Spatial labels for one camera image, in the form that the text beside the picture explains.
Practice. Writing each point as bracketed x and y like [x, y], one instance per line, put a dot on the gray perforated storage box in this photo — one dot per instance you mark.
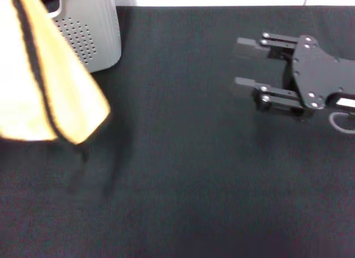
[102, 33]

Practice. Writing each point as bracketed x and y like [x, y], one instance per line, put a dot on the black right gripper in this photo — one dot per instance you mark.
[313, 75]

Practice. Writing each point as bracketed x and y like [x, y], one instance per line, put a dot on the black tablecloth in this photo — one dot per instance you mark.
[180, 158]

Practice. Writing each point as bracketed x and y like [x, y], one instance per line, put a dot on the yellow and gray towel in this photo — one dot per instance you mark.
[55, 88]

